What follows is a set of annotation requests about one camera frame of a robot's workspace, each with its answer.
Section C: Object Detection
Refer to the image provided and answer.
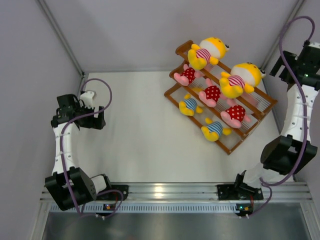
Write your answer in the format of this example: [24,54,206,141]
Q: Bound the yellow toy red stripes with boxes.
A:
[187,37,230,70]
[219,62,266,99]

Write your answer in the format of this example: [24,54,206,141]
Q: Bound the pink toy red dots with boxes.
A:
[220,98,252,129]
[198,78,227,108]

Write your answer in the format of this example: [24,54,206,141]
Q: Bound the yellow toy blue stripes shelf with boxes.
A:
[201,117,232,142]

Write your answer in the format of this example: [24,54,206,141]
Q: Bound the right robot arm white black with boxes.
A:
[233,41,320,199]

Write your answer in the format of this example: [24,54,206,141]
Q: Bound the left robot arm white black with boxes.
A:
[45,90,113,211]

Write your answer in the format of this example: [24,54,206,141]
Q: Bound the pink toy top-left middle shelf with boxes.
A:
[173,64,204,86]

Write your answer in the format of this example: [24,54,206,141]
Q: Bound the wooden three-tier shelf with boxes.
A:
[164,37,277,155]

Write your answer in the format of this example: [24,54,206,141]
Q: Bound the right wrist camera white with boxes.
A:
[308,42,320,49]

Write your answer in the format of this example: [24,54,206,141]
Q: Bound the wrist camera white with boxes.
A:
[80,90,97,109]
[308,42,320,49]

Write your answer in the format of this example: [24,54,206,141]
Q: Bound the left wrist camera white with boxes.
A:
[80,90,97,109]

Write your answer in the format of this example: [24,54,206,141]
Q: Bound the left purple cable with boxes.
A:
[61,78,125,218]

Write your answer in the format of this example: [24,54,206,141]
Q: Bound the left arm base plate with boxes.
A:
[96,184,129,201]

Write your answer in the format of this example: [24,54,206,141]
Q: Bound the aluminium mounting rail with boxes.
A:
[39,181,313,201]

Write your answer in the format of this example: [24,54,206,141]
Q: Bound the perforated cable tray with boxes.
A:
[50,202,242,213]

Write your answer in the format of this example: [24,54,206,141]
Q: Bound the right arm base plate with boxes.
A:
[217,183,264,201]

